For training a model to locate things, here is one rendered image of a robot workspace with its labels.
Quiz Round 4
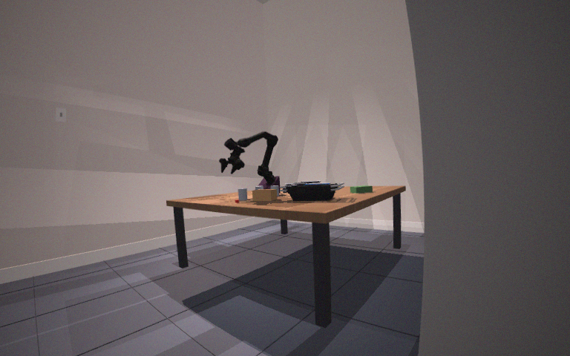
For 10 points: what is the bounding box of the green rectangular block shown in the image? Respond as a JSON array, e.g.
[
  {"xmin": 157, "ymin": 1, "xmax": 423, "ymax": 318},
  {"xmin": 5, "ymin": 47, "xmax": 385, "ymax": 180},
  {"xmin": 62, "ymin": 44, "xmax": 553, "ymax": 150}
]
[{"xmin": 350, "ymin": 185, "xmax": 373, "ymax": 194}]

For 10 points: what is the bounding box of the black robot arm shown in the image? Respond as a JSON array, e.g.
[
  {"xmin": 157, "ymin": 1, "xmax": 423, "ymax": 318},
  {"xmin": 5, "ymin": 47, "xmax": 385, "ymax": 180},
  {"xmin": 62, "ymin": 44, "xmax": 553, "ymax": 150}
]
[{"xmin": 224, "ymin": 132, "xmax": 278, "ymax": 184}]

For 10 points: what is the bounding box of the tan rectangular box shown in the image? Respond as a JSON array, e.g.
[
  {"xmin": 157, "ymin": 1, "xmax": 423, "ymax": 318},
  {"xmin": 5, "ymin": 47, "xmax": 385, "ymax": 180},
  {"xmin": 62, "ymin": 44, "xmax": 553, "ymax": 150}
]
[{"xmin": 252, "ymin": 189, "xmax": 277, "ymax": 201}]

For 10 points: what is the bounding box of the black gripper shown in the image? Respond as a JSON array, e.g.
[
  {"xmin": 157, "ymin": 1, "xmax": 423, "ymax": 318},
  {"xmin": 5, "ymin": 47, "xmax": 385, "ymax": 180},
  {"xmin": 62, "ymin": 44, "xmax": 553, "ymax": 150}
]
[{"xmin": 219, "ymin": 151, "xmax": 244, "ymax": 174}]

